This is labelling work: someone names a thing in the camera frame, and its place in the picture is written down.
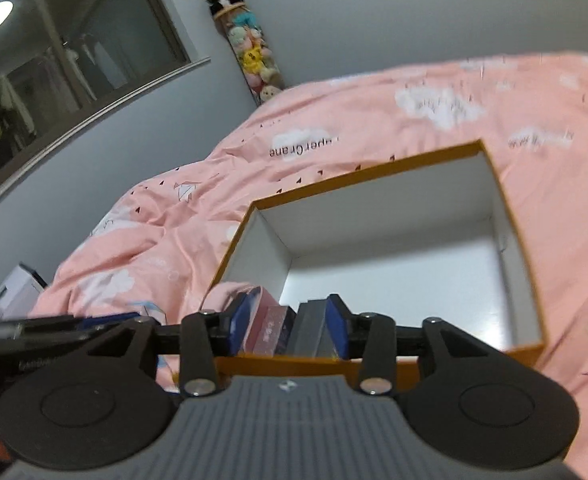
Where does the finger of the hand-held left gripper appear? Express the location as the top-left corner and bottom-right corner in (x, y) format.
(0, 311), (143, 347)

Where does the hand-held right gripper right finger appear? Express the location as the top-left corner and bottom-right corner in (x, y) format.
(326, 294), (500, 397)

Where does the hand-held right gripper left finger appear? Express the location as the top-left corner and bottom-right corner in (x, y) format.
(86, 292), (255, 397)

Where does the dark grey small box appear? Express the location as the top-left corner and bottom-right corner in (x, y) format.
(288, 299), (342, 359)

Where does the dusty pink small box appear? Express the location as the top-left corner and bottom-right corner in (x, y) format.
(246, 304), (297, 357)

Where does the orange cardboard box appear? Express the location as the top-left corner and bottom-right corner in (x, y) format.
(199, 139), (548, 397)

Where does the white appliance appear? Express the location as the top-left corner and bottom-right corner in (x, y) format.
(0, 262), (50, 325)

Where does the pink printed blanket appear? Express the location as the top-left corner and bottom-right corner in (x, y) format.
(26, 50), (588, 480)

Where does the window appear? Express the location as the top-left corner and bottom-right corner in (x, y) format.
(0, 0), (211, 226)

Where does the clear tube of plush toys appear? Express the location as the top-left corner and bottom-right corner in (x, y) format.
(213, 2), (288, 107)

